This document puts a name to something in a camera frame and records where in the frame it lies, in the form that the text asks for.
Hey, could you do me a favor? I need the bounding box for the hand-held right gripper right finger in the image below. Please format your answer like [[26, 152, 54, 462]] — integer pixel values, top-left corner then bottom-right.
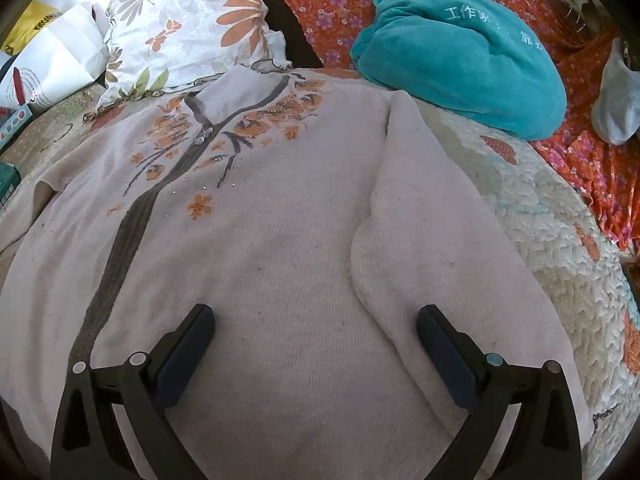
[[416, 304, 583, 480]]

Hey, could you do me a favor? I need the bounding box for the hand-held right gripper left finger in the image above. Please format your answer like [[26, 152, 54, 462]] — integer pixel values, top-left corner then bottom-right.
[[50, 303, 217, 480]]

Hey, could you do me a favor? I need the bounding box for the pink floral knit sweater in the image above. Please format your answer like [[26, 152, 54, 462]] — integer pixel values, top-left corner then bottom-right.
[[0, 66, 596, 480]]

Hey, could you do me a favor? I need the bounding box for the quilted patterned bedspread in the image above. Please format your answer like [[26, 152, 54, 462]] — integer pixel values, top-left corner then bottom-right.
[[0, 67, 640, 480]]

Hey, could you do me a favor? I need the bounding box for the green box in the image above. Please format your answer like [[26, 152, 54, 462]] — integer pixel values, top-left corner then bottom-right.
[[0, 161, 22, 211]]

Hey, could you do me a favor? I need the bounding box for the colourful patterned box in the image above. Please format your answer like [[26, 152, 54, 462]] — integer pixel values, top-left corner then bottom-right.
[[0, 105, 33, 151]]

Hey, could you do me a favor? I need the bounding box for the teal fleece blanket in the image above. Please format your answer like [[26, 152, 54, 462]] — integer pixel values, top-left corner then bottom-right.
[[350, 0, 568, 141]]

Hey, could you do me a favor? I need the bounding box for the grey cloth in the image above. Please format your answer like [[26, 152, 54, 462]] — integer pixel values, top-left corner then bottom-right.
[[591, 37, 640, 146]]

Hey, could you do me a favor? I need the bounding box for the white printed plastic bag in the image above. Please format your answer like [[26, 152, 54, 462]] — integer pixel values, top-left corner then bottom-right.
[[0, 2, 108, 116]]

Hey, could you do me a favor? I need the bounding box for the white floral pillow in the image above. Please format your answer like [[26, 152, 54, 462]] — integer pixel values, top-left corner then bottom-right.
[[95, 0, 293, 111]]

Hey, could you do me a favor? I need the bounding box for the yellow plastic bag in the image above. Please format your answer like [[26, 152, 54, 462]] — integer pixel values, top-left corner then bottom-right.
[[0, 0, 63, 56]]

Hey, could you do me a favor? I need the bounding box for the orange floral quilt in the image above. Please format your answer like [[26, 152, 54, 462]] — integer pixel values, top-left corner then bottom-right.
[[263, 0, 640, 266]]

